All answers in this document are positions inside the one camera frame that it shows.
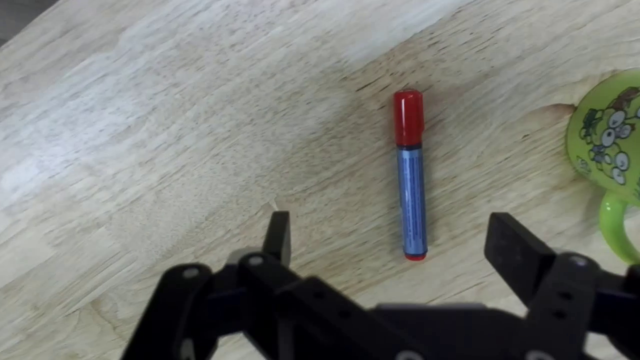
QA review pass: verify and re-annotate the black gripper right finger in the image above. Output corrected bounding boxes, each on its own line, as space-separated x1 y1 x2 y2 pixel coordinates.
483 209 640 360

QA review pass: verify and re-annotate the green cartoon print cup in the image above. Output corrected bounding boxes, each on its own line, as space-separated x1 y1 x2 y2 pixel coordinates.
565 68 640 265

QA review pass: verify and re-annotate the blue marker with red cap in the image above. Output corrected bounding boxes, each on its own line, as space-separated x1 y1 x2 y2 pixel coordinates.
393 88 430 262

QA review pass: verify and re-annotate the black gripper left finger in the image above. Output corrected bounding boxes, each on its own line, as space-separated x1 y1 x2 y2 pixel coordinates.
121 209 429 360

